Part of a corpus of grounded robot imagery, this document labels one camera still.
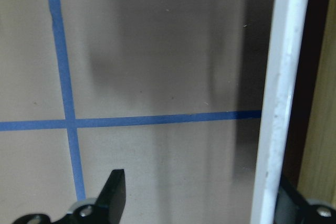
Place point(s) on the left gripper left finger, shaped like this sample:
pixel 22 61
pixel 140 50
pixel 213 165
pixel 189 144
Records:
pixel 108 207

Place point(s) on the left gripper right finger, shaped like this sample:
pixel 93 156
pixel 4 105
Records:
pixel 292 207

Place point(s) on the light wooden drawer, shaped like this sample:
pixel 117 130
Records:
pixel 309 161

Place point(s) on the white drawer handle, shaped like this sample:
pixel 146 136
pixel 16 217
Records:
pixel 287 25

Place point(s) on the brown paper table cover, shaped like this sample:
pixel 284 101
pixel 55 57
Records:
pixel 168 90

